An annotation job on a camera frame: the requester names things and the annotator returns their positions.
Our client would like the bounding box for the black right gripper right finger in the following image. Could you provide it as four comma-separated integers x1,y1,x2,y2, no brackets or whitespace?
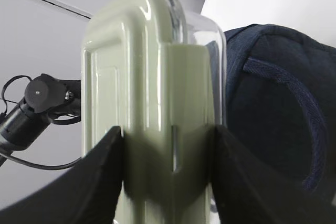
210,125,335,223

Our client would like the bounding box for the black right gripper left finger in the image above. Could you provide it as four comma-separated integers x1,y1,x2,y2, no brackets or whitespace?
1,126,124,223

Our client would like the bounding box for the dark blue lunch bag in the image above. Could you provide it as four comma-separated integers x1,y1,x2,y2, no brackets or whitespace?
225,24,335,207

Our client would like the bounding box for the green lidded glass container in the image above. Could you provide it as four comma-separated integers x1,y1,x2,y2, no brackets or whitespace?
81,0,227,223

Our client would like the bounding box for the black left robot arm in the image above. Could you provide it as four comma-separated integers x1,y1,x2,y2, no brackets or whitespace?
1,74,81,170

